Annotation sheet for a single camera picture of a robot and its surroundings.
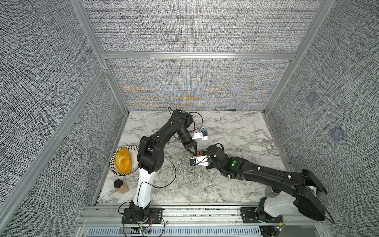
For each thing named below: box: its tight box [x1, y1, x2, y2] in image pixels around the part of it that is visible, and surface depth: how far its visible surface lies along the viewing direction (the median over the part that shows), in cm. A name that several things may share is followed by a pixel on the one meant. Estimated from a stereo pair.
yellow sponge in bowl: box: [114, 147, 133, 175], surface depth 87 cm
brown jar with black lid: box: [113, 178, 130, 195], surface depth 76 cm
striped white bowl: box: [109, 145, 140, 176], surface depth 87 cm
